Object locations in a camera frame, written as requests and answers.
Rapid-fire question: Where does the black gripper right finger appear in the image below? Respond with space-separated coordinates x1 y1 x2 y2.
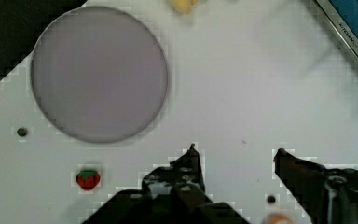
273 148 358 224

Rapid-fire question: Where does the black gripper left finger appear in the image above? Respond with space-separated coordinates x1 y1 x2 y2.
83 145 250 224

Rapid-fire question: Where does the toy orange slice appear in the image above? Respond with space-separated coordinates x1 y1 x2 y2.
262 213 295 224

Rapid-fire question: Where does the red toy strawberry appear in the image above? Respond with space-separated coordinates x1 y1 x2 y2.
76 170 101 190

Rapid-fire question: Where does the round grey plate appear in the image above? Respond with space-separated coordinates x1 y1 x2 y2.
31 7 169 144

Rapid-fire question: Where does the silver toaster oven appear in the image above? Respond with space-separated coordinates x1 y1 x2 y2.
312 0 358 62

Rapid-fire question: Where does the yellow toy banana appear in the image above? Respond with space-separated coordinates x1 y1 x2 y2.
170 0 199 15

